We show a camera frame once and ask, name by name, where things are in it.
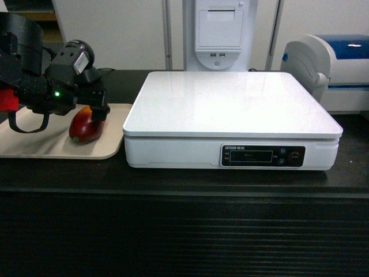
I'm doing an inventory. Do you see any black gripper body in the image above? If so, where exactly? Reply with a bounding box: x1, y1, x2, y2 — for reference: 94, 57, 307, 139
17, 46, 108, 115

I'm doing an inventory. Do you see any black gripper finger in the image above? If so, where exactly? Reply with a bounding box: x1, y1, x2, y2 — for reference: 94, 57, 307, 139
91, 105, 111, 121

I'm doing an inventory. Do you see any dark red mango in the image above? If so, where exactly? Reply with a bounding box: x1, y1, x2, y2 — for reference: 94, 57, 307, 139
69, 106, 105, 144

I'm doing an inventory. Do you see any white checkout scale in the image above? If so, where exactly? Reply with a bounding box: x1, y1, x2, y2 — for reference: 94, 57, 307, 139
123, 72, 343, 170

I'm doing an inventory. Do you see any black checkout counter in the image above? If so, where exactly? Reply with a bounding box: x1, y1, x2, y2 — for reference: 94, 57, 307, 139
0, 69, 369, 277

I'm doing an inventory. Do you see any black barcode scanner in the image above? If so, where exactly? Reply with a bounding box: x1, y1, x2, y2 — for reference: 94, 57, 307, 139
65, 40, 101, 85

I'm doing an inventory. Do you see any beige plastic tray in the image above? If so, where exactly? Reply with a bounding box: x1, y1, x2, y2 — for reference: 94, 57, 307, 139
1, 103, 131, 160

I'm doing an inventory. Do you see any white receipt printer kiosk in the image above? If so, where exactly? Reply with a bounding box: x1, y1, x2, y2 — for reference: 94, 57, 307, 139
182, 0, 258, 72

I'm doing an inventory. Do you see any white blue label printer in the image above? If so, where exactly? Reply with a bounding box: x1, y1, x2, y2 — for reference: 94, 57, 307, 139
280, 34, 368, 114

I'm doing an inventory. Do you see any black loop cable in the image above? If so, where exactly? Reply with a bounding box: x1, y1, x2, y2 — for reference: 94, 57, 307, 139
7, 110, 50, 134

